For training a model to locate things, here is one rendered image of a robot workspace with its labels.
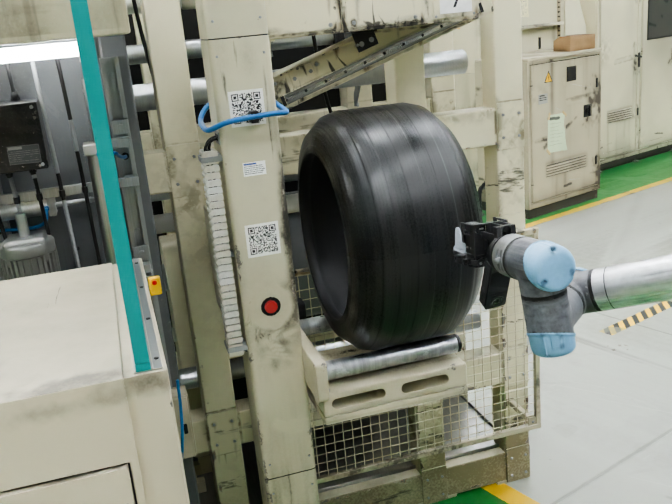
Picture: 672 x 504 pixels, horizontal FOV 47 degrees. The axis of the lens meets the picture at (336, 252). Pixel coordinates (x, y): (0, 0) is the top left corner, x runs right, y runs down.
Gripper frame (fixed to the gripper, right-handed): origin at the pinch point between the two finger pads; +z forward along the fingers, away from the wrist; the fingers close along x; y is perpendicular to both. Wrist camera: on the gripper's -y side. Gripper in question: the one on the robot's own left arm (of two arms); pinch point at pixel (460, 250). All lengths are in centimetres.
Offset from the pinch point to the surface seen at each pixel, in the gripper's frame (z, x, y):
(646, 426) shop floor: 110, -124, -108
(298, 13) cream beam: 49, 15, 54
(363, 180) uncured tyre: 13.0, 14.4, 15.4
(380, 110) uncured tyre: 29.0, 3.4, 29.0
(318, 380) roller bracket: 20.6, 27.7, -27.9
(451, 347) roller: 24.3, -6.4, -28.2
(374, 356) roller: 24.9, 12.8, -26.6
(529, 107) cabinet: 396, -247, 15
